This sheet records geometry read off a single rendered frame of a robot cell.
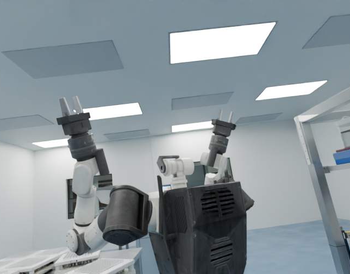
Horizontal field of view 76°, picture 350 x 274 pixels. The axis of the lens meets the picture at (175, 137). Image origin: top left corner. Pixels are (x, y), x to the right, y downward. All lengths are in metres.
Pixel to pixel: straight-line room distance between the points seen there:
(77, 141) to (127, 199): 0.27
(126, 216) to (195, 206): 0.19
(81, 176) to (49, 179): 6.43
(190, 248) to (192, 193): 0.14
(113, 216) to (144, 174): 5.77
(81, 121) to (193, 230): 0.51
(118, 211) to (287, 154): 6.76
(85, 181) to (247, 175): 6.10
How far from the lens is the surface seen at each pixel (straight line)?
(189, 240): 0.64
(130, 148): 6.60
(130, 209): 0.69
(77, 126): 0.83
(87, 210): 0.91
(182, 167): 0.83
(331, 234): 1.77
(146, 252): 3.76
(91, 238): 0.85
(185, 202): 0.63
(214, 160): 1.07
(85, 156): 0.82
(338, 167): 1.67
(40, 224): 7.34
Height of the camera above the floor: 1.24
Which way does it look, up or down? 14 degrees up
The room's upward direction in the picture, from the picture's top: 8 degrees counter-clockwise
